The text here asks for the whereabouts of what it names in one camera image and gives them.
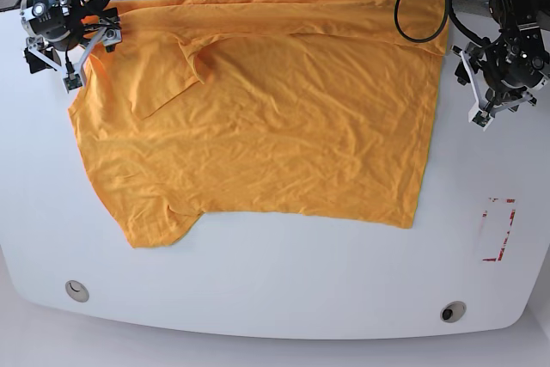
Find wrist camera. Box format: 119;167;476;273
467;105;494;131
63;73;83;93

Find left table grommet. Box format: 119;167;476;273
65;280;89;303

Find right table grommet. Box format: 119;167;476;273
440;301;467;323

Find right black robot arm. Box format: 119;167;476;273
18;0;122;91

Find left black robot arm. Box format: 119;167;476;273
442;0;549;128

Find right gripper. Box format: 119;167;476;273
24;27;122;82

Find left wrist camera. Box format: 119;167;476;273
467;105;494;131

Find orange t-shirt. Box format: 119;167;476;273
68;0;447;248

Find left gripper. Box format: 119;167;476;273
450;44;538;121

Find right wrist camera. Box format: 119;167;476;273
63;73;83;93

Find red tape rectangle marking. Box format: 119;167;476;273
476;198;516;262

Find table grommet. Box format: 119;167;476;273
65;280;89;303
440;301;467;323

